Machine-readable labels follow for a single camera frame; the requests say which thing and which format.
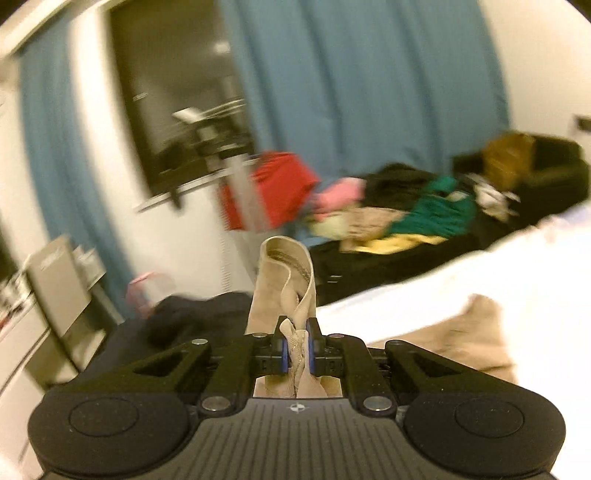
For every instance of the white patterned cloth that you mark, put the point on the white patterned cloth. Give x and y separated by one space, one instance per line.
494 196

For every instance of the dark framed window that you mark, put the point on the dark framed window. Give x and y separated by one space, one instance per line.
175 92

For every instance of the yellowish beige clothes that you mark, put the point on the yellowish beige clothes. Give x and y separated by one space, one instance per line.
369 226

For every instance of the narrow blue curtain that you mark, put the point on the narrow blue curtain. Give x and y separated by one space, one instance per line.
60 161

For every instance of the black sofa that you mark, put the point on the black sofa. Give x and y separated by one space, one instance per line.
415 272

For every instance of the black clothes pile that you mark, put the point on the black clothes pile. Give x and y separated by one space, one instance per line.
397 182

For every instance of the dark wall socket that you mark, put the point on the dark wall socket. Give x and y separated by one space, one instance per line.
582 123

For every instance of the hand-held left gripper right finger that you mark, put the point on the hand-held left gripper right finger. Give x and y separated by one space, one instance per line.
312 353

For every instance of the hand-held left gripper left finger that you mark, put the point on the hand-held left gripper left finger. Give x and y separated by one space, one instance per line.
283 355

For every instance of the dark navy blanket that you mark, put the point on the dark navy blanket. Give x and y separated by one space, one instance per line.
194 318

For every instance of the wide blue curtain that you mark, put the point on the wide blue curtain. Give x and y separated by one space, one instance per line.
369 83

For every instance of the beige printed shirt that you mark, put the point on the beige printed shirt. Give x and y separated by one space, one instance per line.
281 277

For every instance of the pink cloth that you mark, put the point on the pink cloth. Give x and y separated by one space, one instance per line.
339 196

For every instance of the white vanity desk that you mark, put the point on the white vanity desk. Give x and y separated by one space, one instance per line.
18 350

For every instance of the brown paper bag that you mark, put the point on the brown paper bag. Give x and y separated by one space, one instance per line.
508 159

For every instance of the red cloth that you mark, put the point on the red cloth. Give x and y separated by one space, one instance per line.
277 189

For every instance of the beige chair with black frame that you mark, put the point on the beige chair with black frame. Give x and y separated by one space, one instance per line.
60 281

